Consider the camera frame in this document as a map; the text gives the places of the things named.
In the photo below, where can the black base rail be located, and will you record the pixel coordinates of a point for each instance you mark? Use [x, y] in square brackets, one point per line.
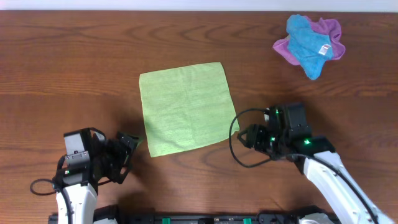
[311, 214]

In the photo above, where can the purple cloth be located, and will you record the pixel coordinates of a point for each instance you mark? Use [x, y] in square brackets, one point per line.
[329, 27]

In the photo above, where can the green cloth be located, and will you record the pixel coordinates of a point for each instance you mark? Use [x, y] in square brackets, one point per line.
[186, 108]

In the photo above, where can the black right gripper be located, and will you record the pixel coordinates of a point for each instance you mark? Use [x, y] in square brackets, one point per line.
[252, 140]

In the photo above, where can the blue cloth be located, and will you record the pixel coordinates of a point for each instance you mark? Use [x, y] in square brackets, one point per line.
[310, 48]

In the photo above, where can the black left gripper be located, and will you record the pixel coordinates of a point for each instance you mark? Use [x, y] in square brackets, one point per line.
[121, 154]

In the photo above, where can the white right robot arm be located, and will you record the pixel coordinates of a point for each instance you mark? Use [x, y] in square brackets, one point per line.
[325, 170]

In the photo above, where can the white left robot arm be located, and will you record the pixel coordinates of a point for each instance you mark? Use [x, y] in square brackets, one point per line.
[77, 204]

